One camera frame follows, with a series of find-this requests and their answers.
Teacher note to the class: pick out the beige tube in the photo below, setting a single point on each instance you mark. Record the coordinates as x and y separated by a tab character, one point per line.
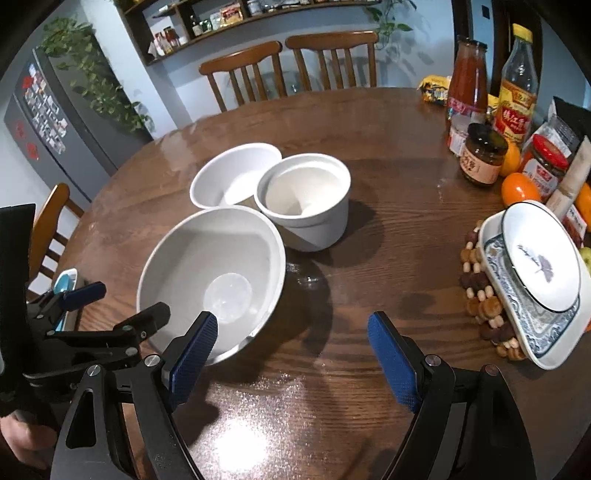
567	191

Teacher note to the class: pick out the wooden bead trivet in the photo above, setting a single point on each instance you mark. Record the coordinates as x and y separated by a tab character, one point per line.
482	302

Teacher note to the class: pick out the person's hand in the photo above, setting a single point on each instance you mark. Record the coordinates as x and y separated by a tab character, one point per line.
30	444

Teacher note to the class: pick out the black bag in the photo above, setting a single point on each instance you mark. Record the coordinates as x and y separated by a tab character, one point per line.
571	122

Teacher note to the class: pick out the hanging green plant left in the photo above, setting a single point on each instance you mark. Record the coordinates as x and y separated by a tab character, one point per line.
71	46

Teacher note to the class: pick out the large white bowl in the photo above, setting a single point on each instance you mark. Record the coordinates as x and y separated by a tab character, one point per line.
229	261

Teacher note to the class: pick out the white bowl with black rim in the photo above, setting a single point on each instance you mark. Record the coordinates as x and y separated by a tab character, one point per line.
542	254

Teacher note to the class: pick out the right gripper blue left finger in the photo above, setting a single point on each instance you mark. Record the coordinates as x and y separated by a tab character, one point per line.
185	357

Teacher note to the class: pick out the brown sauce jar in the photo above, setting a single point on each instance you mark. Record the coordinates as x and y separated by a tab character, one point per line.
483	154

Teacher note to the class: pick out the vinegar bottle yellow cap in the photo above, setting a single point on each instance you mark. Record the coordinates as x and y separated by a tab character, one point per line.
518	89

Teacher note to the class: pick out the back wooden chair left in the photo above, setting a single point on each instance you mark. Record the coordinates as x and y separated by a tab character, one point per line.
243	69

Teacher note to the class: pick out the small white label jar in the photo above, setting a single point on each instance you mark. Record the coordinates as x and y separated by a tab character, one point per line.
463	127

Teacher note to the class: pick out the yellow snack packet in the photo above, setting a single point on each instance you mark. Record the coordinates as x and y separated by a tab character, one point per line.
435	88

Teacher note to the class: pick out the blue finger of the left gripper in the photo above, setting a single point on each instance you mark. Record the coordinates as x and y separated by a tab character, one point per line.
130	333
67	301

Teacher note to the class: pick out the red lid chili jar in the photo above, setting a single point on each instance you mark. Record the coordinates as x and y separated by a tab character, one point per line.
544	164

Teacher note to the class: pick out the small white ramekin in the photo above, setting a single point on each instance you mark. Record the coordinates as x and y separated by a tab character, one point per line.
307	197

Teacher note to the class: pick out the orange fruit right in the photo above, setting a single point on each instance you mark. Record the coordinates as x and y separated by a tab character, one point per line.
583	204

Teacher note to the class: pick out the wooden chair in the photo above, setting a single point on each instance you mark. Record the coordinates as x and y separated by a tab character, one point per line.
243	69
335	59
45	232

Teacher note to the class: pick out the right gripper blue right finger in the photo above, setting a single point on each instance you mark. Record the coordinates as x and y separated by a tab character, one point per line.
415	378

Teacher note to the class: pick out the grey refrigerator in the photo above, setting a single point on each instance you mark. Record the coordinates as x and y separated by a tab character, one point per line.
61	137

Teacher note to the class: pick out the blue dish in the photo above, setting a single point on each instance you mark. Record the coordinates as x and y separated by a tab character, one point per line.
67	281

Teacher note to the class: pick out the orange fruit front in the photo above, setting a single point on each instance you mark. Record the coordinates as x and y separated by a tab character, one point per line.
518	187

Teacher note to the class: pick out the hanging green plant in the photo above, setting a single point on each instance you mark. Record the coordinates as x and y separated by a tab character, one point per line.
384	15
71	46

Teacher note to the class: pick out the orange fruit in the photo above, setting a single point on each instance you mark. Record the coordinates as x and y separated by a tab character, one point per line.
518	187
583	204

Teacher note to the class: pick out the patterned plate on trivet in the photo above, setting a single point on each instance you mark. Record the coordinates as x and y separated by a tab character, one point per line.
547	338

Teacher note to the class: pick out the back wooden chair right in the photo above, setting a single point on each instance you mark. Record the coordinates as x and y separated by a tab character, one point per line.
335	59

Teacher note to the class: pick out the medium white bowl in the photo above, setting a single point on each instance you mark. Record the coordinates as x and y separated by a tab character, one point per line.
230	178

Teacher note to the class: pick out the hanging green plant right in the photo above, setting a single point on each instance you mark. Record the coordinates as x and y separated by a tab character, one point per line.
384	15

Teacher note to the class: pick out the wooden wall shelf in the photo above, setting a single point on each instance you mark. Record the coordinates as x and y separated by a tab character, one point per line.
160	29

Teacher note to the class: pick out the red sauce bottle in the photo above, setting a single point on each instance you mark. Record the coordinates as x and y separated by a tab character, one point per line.
468	91

